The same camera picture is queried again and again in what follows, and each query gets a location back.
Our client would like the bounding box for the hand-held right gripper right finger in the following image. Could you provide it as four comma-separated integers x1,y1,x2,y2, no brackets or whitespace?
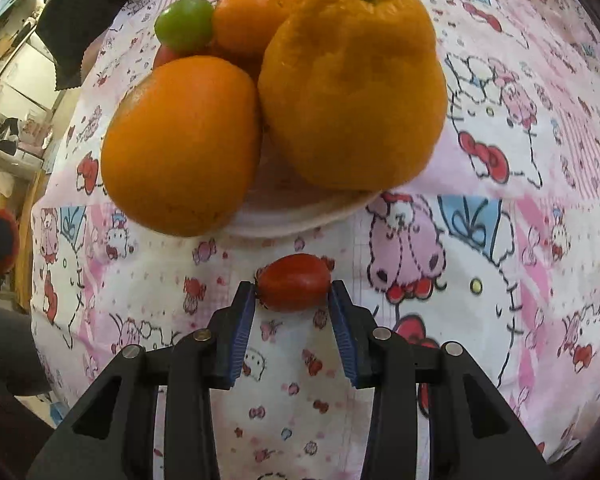
327,281,556,480

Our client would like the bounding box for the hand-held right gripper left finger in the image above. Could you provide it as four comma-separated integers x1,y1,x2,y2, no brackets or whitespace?
27,281,258,480

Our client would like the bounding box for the red cherry tomato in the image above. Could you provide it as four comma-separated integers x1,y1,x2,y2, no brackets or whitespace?
255,253,333,312

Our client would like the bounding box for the pink plate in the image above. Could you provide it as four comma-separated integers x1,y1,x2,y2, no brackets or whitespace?
225,130,383,238

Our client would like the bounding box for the round orange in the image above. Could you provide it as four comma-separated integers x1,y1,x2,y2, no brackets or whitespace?
100,56,262,238

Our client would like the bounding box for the large stemmed orange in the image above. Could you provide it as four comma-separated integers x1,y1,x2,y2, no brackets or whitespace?
257,0,449,192

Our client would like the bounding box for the green cherry tomato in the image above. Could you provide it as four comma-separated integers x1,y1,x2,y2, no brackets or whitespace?
154,0,216,53

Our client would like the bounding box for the small mandarin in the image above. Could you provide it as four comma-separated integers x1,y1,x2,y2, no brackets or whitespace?
211,0,301,58

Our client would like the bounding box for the pink printed blanket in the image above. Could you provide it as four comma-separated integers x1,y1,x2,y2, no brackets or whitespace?
30,0,600,480

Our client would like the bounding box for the grey cloth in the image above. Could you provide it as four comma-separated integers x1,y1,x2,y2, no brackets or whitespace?
0,300,51,397

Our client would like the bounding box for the dark red round object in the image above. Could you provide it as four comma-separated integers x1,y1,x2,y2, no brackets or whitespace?
0,209,21,281

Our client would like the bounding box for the red apple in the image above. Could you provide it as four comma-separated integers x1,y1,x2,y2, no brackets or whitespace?
152,44,191,71

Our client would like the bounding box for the black cloth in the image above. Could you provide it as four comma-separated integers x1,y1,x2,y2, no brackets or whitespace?
35,0,166,92

